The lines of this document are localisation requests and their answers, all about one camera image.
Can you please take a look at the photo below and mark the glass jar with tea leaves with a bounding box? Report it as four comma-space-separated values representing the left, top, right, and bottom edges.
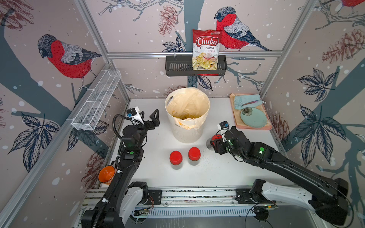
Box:
206, 135, 222, 151

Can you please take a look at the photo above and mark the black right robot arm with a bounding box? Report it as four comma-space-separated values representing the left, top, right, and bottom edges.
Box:
210, 126, 351, 226

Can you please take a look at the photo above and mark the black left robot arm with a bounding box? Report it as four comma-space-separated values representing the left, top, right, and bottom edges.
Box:
81, 107, 160, 228

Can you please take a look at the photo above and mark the right red-lidded glass jar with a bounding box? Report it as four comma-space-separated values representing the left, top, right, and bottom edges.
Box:
188, 147, 201, 166

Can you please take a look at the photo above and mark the red-lidded glass jar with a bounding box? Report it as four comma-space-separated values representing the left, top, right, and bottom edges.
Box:
169, 151, 183, 170
188, 147, 201, 166

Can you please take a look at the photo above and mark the pink plastic tray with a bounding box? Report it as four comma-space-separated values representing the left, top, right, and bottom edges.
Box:
230, 93, 272, 130

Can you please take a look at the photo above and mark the yellowish bin liner bag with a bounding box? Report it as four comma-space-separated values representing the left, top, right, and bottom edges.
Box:
165, 87, 211, 130

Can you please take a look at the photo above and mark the left red-lidded glass jar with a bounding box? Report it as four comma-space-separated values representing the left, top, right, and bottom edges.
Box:
169, 151, 183, 170

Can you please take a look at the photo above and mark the mint green flower plate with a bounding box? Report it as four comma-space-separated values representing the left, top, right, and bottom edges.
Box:
240, 107, 268, 128

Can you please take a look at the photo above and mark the orange cup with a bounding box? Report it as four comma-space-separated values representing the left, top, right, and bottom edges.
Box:
98, 165, 117, 185

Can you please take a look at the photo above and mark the Chuba cassava chips bag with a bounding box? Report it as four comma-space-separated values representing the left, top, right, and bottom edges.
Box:
192, 29, 221, 70

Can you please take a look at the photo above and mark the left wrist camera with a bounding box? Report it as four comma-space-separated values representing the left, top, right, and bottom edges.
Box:
126, 106, 144, 125

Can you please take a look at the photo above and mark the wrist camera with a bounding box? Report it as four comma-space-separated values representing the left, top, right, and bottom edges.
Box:
126, 106, 144, 125
219, 121, 230, 131

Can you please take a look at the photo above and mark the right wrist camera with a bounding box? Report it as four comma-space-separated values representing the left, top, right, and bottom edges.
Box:
219, 121, 230, 131

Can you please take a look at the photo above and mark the white wire mesh basket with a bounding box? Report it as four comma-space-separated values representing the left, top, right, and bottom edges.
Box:
71, 69, 121, 131

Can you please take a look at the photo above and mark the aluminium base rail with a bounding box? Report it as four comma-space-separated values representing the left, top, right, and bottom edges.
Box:
81, 187, 294, 222

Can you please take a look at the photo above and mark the black wall basket shelf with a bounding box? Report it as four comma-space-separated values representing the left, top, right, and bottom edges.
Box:
165, 56, 227, 77

